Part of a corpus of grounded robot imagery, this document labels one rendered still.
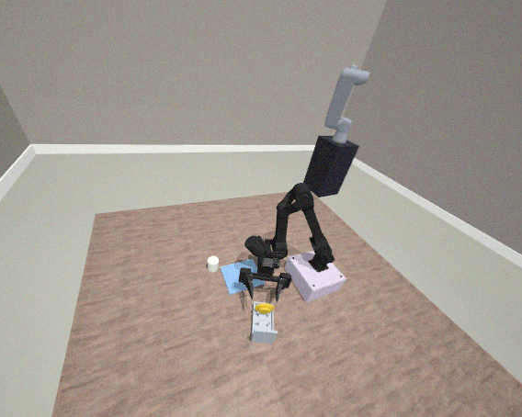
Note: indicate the white cylinder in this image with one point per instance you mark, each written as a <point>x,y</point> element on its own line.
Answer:
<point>213,263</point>

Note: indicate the yellow plate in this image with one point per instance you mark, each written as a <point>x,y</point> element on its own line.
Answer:
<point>264,307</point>

